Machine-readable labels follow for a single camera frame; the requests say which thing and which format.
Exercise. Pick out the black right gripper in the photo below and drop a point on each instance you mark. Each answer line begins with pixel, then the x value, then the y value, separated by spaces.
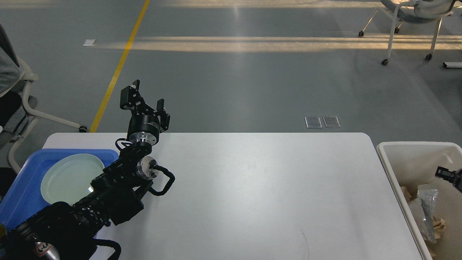
pixel 451 176

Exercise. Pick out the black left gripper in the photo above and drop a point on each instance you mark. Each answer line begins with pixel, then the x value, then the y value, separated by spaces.
pixel 143 127

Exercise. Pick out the foil tray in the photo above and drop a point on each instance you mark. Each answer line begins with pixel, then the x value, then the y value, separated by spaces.
pixel 422 209

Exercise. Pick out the mint green plate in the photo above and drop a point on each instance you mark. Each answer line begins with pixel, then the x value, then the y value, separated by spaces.
pixel 69 179

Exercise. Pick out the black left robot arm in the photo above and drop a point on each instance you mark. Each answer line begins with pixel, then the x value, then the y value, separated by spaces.
pixel 68 232

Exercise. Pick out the white plastic bin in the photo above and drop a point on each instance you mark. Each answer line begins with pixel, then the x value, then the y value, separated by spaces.
pixel 410 164

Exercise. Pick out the crumpled brown paper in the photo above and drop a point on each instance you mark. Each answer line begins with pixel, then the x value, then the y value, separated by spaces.
pixel 439 226

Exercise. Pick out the white floor tag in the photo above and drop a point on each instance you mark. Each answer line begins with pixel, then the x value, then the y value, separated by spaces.
pixel 89 42

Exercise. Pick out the white bar on floor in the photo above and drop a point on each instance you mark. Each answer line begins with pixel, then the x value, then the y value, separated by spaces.
pixel 452 64

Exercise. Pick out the white chair base left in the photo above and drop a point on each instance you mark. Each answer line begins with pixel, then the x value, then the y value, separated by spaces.
pixel 34 116

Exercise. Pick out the right clear floor plate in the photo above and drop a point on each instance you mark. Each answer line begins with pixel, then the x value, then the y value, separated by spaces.
pixel 331 121

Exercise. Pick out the clear floor plate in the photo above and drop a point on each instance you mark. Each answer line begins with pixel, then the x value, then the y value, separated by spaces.
pixel 331 121
pixel 313 122

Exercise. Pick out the seated person in jacket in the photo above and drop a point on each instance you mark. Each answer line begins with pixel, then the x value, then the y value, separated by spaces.
pixel 13 115

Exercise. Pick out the left clear floor plate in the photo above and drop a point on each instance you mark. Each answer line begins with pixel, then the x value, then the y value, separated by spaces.
pixel 313 122

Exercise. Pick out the blue plastic tray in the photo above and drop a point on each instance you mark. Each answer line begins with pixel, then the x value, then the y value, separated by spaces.
pixel 24 196

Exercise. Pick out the white rolling chair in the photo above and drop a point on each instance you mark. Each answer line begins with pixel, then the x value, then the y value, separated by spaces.
pixel 415 12

